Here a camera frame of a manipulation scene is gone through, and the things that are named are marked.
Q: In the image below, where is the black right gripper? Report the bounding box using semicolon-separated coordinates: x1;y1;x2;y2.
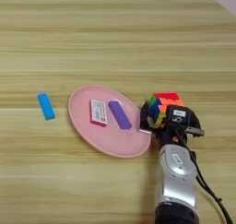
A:
139;100;206;149

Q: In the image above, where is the multicoloured puzzle cube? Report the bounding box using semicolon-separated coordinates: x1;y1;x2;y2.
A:
147;91;186;130

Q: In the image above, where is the pink round plate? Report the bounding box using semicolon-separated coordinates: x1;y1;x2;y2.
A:
67;84;152;159

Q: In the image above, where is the blue rectangular block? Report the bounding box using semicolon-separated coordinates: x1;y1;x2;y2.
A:
37;92;56;122

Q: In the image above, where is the purple rectangular block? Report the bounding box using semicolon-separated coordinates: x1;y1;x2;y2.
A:
107;100;133;131

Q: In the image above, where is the white red eraser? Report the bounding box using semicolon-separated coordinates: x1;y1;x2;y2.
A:
89;99;109;128

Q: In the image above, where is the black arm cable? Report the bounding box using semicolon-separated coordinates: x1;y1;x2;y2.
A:
189;150;234;224

